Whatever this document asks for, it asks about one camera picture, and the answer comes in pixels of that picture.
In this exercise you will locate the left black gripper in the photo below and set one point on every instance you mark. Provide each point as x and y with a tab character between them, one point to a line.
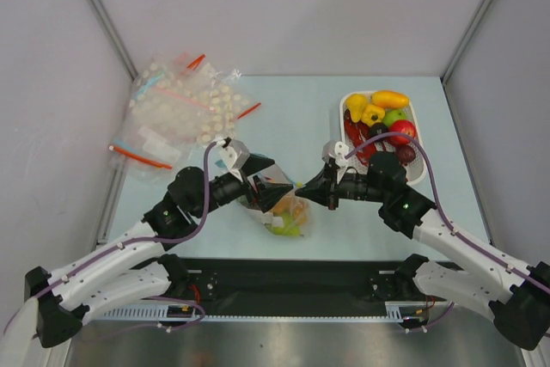
268	193

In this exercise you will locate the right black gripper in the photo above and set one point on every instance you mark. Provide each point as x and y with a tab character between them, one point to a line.
333	189

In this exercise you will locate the orange toy fruit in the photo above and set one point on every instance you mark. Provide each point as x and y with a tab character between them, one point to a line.
295	209

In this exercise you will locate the clear blue-zipper bag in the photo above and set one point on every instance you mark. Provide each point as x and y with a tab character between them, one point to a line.
273	175

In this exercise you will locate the green pear toy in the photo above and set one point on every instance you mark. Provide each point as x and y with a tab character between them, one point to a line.
280	226

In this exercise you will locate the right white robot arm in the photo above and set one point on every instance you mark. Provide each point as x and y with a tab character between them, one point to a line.
509	292

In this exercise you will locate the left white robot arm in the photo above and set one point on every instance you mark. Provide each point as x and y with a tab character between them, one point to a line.
138	264

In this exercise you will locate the pile of spare zip bags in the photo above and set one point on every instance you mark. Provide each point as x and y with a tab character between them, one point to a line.
176	106

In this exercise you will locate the red chili toy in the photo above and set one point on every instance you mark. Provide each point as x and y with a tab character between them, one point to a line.
358	133

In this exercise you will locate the dark purple plum toy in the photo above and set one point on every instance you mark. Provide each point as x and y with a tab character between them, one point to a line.
377	130

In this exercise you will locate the yellow bell pepper toy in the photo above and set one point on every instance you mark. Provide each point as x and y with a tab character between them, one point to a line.
372	114

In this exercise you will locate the dark red passionfruit toy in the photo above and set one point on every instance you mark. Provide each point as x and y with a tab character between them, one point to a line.
405	154

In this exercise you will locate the yellow pear toy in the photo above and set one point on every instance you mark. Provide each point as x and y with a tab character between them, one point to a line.
356	104

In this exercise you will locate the white perforated basket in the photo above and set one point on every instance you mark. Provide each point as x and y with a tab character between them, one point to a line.
415	171

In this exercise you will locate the green apple toy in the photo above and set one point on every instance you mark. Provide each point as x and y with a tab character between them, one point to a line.
392	116

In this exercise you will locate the red apple toy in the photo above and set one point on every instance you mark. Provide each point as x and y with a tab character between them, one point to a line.
403	127

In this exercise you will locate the yellow mango toy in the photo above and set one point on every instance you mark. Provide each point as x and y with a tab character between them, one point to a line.
389	99

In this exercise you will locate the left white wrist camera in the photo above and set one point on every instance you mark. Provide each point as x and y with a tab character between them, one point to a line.
234	154

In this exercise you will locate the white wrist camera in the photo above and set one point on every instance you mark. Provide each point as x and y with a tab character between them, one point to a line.
336	151
234	154

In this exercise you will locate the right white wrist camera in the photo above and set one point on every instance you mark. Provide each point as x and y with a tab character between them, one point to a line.
336	151

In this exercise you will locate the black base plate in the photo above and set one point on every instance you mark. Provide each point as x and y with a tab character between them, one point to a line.
305	282

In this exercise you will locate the grey slotted cable duct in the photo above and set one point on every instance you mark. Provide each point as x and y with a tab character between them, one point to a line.
176	312

